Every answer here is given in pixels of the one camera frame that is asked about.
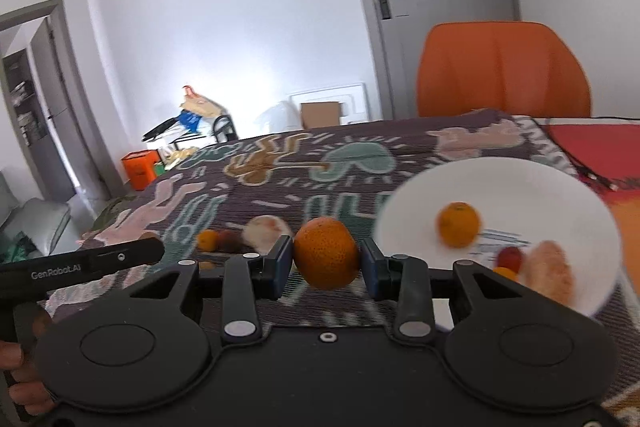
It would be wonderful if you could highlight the person's left hand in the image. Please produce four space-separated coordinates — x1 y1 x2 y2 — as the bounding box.
0 306 57 416

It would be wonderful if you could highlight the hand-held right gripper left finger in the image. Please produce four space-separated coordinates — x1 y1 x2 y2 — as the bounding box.
129 236 294 344

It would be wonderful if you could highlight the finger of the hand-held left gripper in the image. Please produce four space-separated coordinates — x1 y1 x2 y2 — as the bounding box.
92 237 166 281

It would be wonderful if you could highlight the orange box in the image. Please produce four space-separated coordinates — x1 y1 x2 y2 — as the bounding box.
120 150 161 191

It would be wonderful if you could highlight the white framed board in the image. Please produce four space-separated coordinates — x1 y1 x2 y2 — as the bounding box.
288 82 370 126

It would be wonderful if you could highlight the grey sofa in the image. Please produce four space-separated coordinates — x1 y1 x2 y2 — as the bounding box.
0 172 72 260

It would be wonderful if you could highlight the white plate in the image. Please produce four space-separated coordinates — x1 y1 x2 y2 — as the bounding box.
375 157 624 316

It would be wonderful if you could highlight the brown paper bag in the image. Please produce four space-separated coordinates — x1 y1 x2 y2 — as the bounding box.
179 85 222 118

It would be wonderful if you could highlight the blue plastic bag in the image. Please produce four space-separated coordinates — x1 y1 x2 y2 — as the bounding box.
179 109 204 131

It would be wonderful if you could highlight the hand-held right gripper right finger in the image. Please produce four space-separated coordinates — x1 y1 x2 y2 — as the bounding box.
361 237 531 343

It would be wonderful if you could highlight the bright red small fruit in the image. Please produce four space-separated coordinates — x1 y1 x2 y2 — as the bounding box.
496 246 525 269

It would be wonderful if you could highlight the croissant bread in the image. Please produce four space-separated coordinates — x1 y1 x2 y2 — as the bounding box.
520 240 574 305

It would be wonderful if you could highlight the large peeled pomelo piece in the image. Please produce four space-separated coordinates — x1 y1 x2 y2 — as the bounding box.
242 215 294 254

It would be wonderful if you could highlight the grey door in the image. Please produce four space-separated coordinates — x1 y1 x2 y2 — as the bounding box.
341 0 522 122

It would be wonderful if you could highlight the cardboard box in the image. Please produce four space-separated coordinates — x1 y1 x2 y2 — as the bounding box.
300 101 344 130

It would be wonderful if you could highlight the clear plastic bag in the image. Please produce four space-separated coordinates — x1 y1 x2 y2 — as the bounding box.
254 102 302 136

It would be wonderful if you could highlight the orange chair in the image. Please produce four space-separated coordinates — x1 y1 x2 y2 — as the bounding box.
417 21 593 118

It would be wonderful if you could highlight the printed woven blanket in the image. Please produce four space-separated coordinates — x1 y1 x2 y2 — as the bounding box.
42 109 640 414

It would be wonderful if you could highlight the large orange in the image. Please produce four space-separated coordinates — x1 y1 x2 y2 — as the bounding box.
292 216 360 291
436 201 482 250

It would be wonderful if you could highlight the red orange table mat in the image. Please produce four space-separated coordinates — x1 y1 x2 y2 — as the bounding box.
536 119 640 210

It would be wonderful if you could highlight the grey bookshelf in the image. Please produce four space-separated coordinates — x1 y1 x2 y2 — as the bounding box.
1 48 52 154

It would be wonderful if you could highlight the black metal rack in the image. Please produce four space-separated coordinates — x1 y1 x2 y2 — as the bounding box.
142 114 239 148

